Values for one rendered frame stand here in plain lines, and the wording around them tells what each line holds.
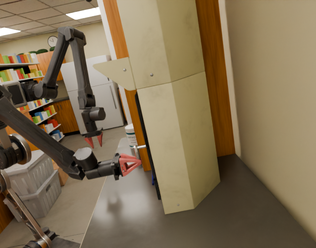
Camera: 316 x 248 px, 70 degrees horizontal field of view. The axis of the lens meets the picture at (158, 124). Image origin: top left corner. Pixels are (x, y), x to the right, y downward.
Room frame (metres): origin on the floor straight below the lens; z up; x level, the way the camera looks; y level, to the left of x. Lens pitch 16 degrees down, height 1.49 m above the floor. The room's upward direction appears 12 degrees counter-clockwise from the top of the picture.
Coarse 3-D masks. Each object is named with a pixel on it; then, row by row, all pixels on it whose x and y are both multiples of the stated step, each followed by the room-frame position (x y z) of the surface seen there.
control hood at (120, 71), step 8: (96, 64) 0.71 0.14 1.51; (104, 64) 0.71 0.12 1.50; (112, 64) 0.71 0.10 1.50; (120, 64) 0.71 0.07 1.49; (128, 64) 0.71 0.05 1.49; (104, 72) 0.71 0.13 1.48; (112, 72) 0.71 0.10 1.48; (120, 72) 0.71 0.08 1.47; (128, 72) 0.71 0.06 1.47; (112, 80) 0.71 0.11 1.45; (120, 80) 0.71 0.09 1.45; (128, 80) 0.71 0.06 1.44; (128, 88) 0.71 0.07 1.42
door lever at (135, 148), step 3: (132, 147) 0.76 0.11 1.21; (135, 147) 0.75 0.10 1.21; (138, 147) 0.76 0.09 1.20; (141, 147) 0.76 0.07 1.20; (144, 147) 0.76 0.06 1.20; (135, 150) 0.75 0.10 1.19; (138, 150) 0.76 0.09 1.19; (135, 153) 0.75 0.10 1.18; (138, 153) 0.75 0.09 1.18; (135, 156) 0.76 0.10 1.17; (138, 156) 0.75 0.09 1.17; (141, 165) 0.75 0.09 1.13
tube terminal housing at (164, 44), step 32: (128, 0) 0.71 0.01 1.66; (160, 0) 0.72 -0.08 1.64; (192, 0) 0.83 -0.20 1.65; (128, 32) 0.71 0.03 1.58; (160, 32) 0.70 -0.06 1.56; (192, 32) 0.81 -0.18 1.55; (160, 64) 0.71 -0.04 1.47; (192, 64) 0.79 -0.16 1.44; (160, 96) 0.71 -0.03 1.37; (192, 96) 0.77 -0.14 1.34; (160, 128) 0.71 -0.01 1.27; (192, 128) 0.75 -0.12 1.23; (160, 160) 0.71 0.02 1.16; (192, 160) 0.73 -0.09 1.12; (160, 192) 0.71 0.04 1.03; (192, 192) 0.71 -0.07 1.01
